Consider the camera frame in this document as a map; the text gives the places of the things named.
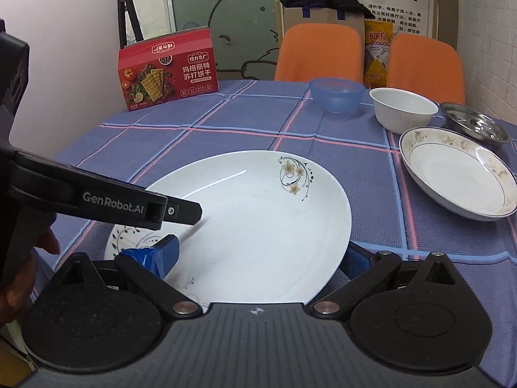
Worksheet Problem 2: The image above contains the white bowl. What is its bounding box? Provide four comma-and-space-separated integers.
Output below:
369, 88, 438, 135

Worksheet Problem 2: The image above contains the blue plaid tablecloth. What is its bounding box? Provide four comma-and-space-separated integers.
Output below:
56, 81, 516, 387

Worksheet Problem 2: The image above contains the red cracker box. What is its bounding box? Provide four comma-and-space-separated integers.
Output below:
118, 26, 219, 111

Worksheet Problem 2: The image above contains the cardboard box with blue handles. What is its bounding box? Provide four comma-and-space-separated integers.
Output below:
282, 7, 364, 40

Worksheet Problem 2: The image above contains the person's left hand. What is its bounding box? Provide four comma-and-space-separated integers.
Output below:
0, 229, 60, 326

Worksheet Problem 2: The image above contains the black cloth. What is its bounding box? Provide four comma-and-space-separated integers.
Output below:
279, 0, 375, 20

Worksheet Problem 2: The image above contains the stainless steel bowl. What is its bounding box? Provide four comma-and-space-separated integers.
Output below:
439, 102, 511, 147

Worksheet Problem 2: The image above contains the yellow snack bag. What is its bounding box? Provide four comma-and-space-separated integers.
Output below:
364, 19, 394, 89

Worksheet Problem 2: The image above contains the white brown-rimmed plate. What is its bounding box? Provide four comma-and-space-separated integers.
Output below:
399, 127, 516, 221

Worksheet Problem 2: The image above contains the white floral plate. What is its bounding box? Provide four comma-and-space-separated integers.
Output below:
104, 151, 351, 307

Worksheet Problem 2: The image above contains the orange chair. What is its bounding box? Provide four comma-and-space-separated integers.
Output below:
274, 23, 364, 83
386, 33, 465, 105

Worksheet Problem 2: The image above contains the blue plastic bowl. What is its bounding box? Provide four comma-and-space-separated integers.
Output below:
309, 77, 366, 113

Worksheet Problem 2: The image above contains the left orange chair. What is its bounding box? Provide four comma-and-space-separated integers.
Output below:
274, 23, 364, 83

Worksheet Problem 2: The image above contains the right orange chair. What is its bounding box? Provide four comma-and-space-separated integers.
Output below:
386, 33, 465, 105

